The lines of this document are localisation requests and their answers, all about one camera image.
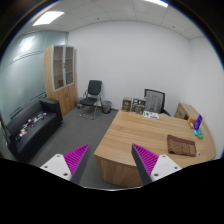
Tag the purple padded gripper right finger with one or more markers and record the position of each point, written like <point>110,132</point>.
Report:
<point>151,166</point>

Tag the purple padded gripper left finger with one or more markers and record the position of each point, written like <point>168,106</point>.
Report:
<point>69,166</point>

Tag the brown folded towel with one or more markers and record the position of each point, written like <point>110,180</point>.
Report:
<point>180,146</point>

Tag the wooden office desk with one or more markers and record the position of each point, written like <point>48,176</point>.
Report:
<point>113,155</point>

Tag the green white booklet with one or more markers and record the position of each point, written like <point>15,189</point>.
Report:
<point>152,115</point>

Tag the black leather sofa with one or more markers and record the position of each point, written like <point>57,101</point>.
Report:
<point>25,149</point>

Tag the teal small container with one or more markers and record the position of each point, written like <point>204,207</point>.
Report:
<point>199,134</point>

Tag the items on sofa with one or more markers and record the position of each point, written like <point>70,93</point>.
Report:
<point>30,123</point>

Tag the brown box right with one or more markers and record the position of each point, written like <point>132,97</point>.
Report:
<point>138,105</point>

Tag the brown box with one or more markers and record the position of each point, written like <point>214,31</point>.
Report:
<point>126,104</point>
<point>138,105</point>

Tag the grey mesh office chair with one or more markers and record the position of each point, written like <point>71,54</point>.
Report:
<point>154,101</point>

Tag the purple box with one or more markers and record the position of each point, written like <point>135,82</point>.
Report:
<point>198,121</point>

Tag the brown box left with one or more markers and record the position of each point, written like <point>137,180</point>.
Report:
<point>126,104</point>

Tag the grey waste bin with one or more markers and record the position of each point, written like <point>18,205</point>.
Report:
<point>106,106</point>

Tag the black visitor chair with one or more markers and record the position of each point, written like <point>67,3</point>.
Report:
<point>92,96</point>

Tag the wooden glass-door cabinet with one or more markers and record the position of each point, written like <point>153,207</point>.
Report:
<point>59,75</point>

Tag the ceiling light panel left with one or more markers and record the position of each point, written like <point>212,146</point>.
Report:
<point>47,17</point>

